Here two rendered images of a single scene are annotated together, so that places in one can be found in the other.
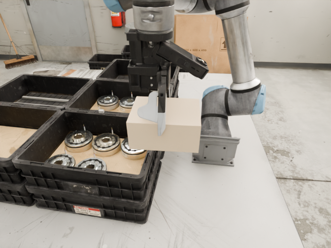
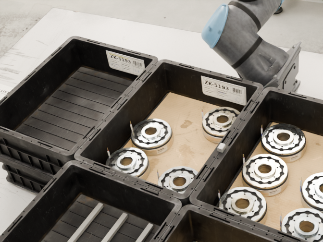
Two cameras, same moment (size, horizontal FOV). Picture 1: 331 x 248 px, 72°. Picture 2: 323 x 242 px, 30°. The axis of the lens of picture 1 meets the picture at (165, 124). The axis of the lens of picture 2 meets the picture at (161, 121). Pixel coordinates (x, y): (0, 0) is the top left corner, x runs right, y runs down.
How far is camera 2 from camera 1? 1.28 m
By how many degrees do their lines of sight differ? 48
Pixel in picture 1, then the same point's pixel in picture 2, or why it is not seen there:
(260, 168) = (310, 61)
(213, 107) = (247, 35)
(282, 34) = not seen: outside the picture
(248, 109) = (276, 6)
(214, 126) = (273, 53)
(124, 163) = (309, 161)
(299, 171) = not seen: hidden behind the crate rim
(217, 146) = (291, 71)
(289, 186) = not seen: hidden behind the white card
